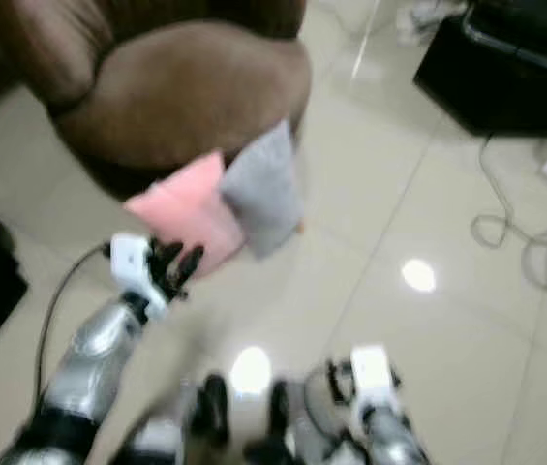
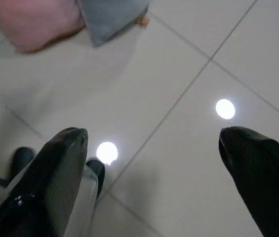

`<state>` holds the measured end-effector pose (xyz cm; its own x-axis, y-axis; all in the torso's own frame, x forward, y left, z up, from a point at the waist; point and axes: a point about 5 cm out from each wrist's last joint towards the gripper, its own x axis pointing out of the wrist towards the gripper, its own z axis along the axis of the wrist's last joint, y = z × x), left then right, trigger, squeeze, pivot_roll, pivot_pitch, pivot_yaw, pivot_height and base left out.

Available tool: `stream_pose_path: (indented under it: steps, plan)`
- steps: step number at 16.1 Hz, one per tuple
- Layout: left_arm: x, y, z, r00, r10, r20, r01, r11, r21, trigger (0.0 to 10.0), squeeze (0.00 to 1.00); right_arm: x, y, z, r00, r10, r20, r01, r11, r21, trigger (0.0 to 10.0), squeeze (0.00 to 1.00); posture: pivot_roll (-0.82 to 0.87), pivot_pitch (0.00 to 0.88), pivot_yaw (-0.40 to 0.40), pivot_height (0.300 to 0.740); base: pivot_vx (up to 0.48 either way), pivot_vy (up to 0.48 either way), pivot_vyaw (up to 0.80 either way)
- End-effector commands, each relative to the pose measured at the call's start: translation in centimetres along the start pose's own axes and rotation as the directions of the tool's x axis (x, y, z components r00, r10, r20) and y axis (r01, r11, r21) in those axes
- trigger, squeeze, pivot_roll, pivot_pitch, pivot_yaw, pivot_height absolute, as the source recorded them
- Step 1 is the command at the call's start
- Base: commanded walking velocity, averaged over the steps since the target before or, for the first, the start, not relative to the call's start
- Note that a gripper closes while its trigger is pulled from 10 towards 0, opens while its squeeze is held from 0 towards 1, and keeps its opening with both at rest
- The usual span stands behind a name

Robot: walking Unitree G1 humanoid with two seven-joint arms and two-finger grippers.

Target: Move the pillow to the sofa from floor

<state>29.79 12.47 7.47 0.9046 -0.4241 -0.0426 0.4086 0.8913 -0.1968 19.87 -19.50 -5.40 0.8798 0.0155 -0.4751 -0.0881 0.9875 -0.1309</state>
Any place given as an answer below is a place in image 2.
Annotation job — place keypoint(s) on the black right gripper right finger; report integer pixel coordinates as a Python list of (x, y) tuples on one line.
[(262, 177)]

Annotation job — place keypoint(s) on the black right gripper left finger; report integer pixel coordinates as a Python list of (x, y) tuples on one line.
[(43, 187)]

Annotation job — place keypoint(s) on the pink plush cartoon pillow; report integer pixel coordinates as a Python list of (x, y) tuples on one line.
[(30, 22)]

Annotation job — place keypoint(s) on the wooden sofa leg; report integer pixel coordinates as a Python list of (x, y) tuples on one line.
[(143, 21)]

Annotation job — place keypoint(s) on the black robot foot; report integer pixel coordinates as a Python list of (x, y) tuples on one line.
[(23, 159), (97, 171)]

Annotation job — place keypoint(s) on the silver robot leg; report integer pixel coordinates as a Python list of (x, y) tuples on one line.
[(89, 190)]

